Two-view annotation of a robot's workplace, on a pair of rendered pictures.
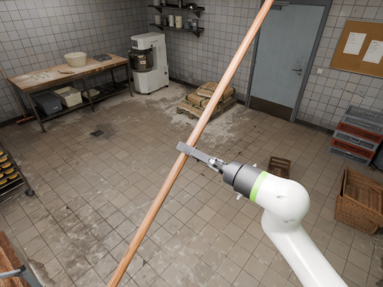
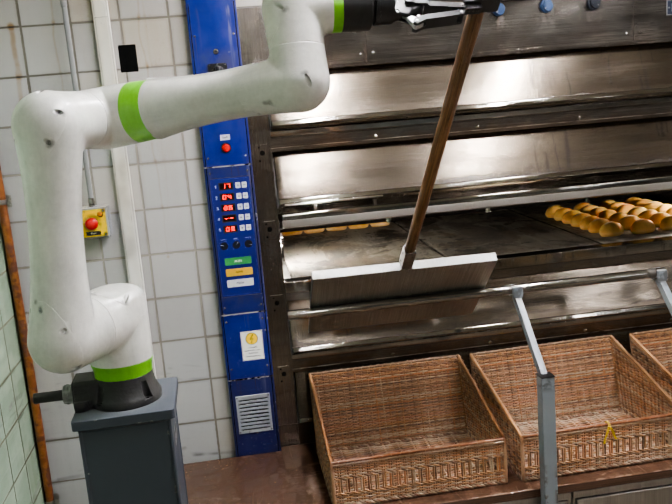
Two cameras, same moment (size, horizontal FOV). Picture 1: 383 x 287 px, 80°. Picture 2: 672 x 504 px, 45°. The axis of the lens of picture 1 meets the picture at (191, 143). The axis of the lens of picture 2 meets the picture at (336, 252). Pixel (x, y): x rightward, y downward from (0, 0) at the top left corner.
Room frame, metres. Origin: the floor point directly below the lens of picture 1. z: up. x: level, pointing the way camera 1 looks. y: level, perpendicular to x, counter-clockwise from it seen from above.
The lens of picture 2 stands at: (1.43, -1.33, 1.80)
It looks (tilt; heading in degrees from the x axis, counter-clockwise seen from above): 11 degrees down; 132
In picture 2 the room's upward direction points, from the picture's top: 5 degrees counter-clockwise
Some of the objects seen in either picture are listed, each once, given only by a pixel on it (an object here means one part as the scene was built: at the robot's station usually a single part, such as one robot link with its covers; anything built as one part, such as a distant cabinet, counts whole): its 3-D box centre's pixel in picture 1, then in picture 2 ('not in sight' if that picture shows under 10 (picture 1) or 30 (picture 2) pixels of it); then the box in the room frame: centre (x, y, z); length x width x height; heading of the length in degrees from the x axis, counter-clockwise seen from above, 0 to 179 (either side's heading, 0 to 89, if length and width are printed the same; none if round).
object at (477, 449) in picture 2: not in sight; (402, 424); (-0.12, 0.63, 0.72); 0.56 x 0.49 x 0.28; 50
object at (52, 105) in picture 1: (48, 103); not in sight; (4.18, 2.90, 0.35); 0.50 x 0.36 x 0.24; 49
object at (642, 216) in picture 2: not in sight; (624, 214); (0.09, 1.97, 1.21); 0.61 x 0.48 x 0.06; 139
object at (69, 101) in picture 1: (68, 96); not in sight; (4.50, 2.63, 0.35); 0.50 x 0.36 x 0.24; 51
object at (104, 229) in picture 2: not in sight; (94, 221); (-0.90, 0.07, 1.46); 0.10 x 0.07 x 0.10; 49
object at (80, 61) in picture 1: (76, 60); not in sight; (4.88, 2.41, 1.01); 0.43 x 0.42 x 0.21; 139
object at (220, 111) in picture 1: (207, 106); not in sight; (4.61, -0.36, 0.07); 1.20 x 0.80 x 0.14; 139
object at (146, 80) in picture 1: (147, 64); not in sight; (5.68, 1.09, 0.66); 0.92 x 0.59 x 1.32; 139
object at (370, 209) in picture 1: (362, 194); not in sight; (1.82, -2.06, 0.32); 0.56 x 0.49 x 0.28; 147
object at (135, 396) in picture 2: not in sight; (98, 388); (-0.06, -0.48, 1.23); 0.26 x 0.15 x 0.06; 50
